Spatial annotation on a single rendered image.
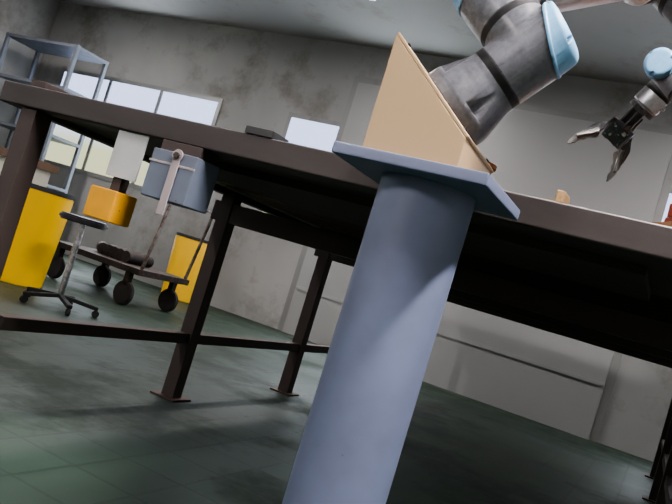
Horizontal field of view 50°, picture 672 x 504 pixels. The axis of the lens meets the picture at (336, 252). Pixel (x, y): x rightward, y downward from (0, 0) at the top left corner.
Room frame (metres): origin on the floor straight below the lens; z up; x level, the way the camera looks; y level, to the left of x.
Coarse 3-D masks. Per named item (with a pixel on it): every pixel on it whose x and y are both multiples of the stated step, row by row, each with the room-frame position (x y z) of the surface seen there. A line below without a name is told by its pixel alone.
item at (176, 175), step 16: (176, 144) 1.76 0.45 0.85; (160, 160) 1.75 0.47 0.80; (176, 160) 1.73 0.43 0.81; (192, 160) 1.72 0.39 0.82; (208, 160) 1.76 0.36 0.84; (160, 176) 1.75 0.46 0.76; (176, 176) 1.73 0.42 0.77; (192, 176) 1.71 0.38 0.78; (208, 176) 1.77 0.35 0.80; (144, 192) 1.76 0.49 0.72; (160, 192) 1.74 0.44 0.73; (176, 192) 1.72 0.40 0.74; (192, 192) 1.73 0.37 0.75; (208, 192) 1.78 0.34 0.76; (160, 208) 1.73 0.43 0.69; (192, 208) 1.75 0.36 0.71
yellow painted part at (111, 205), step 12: (120, 180) 1.84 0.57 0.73; (96, 192) 1.82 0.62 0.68; (108, 192) 1.81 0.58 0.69; (120, 192) 1.85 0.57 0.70; (96, 204) 1.82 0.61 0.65; (108, 204) 1.80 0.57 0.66; (120, 204) 1.82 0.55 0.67; (132, 204) 1.86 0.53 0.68; (96, 216) 1.81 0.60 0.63; (108, 216) 1.80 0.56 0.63; (120, 216) 1.83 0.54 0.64
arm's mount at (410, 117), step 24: (408, 48) 1.20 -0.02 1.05; (408, 72) 1.20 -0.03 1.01; (384, 96) 1.21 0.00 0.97; (408, 96) 1.19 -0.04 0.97; (432, 96) 1.18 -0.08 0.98; (384, 120) 1.20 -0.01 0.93; (408, 120) 1.19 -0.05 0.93; (432, 120) 1.17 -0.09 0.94; (456, 120) 1.15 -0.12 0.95; (384, 144) 1.20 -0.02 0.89; (408, 144) 1.18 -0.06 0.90; (432, 144) 1.17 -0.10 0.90; (456, 144) 1.15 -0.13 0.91; (480, 168) 1.27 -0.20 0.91
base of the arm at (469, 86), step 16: (448, 64) 1.24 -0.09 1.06; (464, 64) 1.21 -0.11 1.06; (480, 64) 1.20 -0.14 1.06; (432, 80) 1.21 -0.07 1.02; (448, 80) 1.20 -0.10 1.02; (464, 80) 1.19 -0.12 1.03; (480, 80) 1.19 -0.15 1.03; (496, 80) 1.19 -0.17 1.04; (448, 96) 1.19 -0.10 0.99; (464, 96) 1.19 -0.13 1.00; (480, 96) 1.19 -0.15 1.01; (496, 96) 1.19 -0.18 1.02; (512, 96) 1.20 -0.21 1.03; (464, 112) 1.19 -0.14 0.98; (480, 112) 1.20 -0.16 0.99; (496, 112) 1.21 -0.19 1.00; (480, 128) 1.21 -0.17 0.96
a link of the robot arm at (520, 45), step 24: (528, 0) 1.20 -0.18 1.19; (504, 24) 1.19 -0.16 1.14; (528, 24) 1.17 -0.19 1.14; (552, 24) 1.16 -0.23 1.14; (504, 48) 1.18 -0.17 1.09; (528, 48) 1.17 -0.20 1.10; (552, 48) 1.16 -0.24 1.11; (576, 48) 1.17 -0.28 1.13; (504, 72) 1.18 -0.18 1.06; (528, 72) 1.18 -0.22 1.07; (552, 72) 1.19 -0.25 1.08; (528, 96) 1.22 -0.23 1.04
